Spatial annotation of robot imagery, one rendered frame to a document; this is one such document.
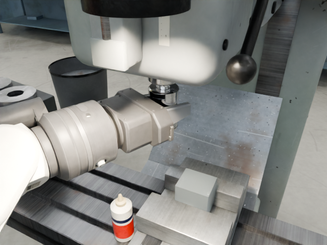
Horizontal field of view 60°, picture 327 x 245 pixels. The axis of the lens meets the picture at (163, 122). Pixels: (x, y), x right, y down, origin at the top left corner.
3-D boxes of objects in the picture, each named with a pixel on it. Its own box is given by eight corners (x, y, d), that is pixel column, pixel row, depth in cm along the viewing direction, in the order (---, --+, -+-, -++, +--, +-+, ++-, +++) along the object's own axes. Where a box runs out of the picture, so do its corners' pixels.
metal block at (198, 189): (205, 221, 49) (208, 197, 46) (173, 210, 51) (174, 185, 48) (214, 201, 53) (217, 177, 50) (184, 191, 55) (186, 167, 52)
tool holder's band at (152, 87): (179, 86, 45) (180, 80, 45) (177, 100, 41) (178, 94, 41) (150, 85, 46) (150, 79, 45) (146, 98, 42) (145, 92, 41)
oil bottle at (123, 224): (127, 246, 54) (123, 206, 49) (110, 237, 56) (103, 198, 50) (138, 230, 57) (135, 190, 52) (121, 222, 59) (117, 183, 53)
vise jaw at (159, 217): (220, 266, 44) (223, 250, 41) (136, 230, 49) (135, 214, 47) (230, 236, 48) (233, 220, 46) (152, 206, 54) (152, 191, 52)
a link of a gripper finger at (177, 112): (187, 115, 46) (156, 129, 42) (188, 98, 44) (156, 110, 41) (194, 119, 45) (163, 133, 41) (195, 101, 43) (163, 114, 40)
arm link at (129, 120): (175, 101, 36) (90, 132, 30) (173, 160, 41) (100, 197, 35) (123, 72, 45) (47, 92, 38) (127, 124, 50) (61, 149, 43)
